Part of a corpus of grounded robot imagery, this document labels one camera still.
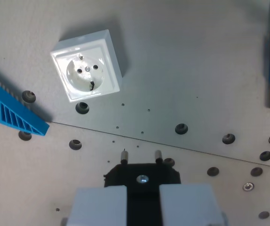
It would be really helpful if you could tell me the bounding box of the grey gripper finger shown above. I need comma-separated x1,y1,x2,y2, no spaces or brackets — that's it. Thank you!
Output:
66,185,128,226
159,183,228,226

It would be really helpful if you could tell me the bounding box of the black two-pin power plug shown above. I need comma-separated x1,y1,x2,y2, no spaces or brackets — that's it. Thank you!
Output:
103,148,182,226

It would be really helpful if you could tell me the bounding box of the blue ribbed plastic wedge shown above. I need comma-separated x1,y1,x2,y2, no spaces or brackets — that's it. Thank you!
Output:
0,73,50,137

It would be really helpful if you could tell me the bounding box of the white wall socket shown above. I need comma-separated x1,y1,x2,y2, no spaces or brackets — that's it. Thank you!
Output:
50,29,123,103

